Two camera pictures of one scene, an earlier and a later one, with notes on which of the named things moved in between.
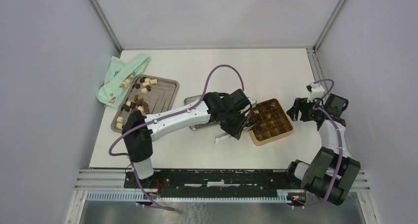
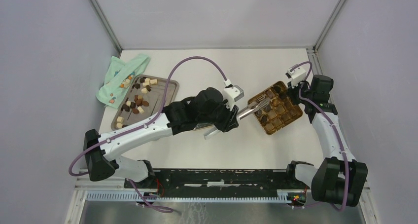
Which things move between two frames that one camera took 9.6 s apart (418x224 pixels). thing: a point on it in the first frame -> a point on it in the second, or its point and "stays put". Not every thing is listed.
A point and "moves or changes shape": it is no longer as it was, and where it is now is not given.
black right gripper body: x=308 y=113 -> x=294 y=95
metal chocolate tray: x=150 y=94 stays put
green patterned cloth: x=119 y=77 stays put
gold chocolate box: x=274 y=124 moves or changes shape
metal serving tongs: x=251 y=124 -> x=258 y=104
